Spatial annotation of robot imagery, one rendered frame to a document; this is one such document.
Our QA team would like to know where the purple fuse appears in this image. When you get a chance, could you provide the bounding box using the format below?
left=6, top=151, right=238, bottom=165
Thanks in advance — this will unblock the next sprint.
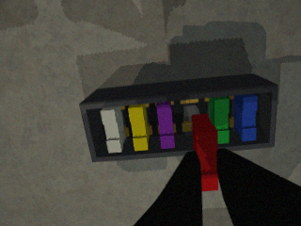
left=155, top=102, right=174, bottom=150

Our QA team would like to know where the dark grey fuse block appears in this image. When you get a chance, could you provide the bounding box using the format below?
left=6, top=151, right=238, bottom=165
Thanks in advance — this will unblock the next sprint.
left=79, top=73, right=278, bottom=162

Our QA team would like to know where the red fuse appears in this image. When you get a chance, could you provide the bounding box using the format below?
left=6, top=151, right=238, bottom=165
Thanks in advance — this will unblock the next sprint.
left=191, top=105, right=218, bottom=191

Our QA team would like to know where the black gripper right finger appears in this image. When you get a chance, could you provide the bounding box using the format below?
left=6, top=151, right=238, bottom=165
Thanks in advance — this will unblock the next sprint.
left=215, top=148, right=301, bottom=226

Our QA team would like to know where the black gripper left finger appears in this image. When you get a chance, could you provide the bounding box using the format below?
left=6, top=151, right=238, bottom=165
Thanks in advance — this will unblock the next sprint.
left=135, top=151, right=203, bottom=226

